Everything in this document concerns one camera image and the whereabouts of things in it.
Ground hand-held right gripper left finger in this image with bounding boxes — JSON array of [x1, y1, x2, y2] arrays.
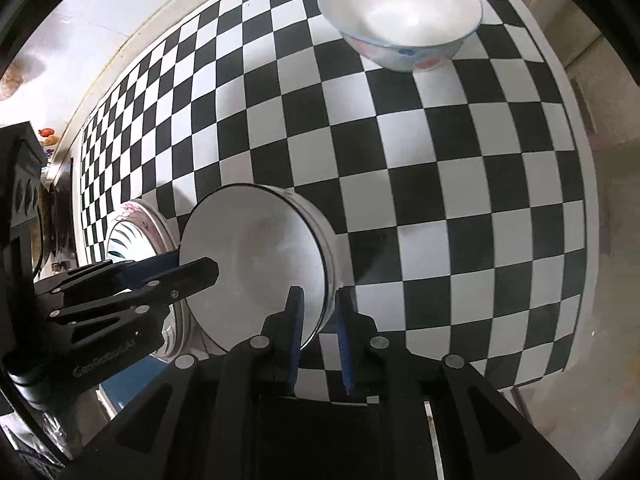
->
[[65, 286, 306, 480]]

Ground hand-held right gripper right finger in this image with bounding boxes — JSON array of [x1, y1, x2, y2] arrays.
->
[[336, 289, 581, 480]]

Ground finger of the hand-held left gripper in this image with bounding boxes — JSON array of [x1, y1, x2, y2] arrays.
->
[[46, 256, 221, 327], [32, 249, 181, 302]]

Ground blue striped plate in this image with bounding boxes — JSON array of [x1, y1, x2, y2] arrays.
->
[[106, 220, 179, 267]]

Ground pink floral plate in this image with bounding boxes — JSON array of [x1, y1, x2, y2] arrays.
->
[[107, 199, 193, 362]]

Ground plain white plate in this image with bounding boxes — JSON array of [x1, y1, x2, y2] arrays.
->
[[172, 305, 211, 361]]

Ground white bowl with dark rim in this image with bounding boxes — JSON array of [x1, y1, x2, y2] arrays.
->
[[178, 183, 337, 356]]

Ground floral bowl with blue rim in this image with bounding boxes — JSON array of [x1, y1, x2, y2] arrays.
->
[[317, 0, 483, 73]]

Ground blue base cabinet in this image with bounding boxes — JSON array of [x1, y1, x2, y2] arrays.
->
[[97, 380, 147, 419]]

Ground black white checkered cloth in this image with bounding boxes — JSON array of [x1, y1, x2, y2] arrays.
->
[[75, 0, 598, 406]]

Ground colourful wall stickers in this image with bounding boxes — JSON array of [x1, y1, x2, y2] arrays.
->
[[37, 127, 59, 157]]

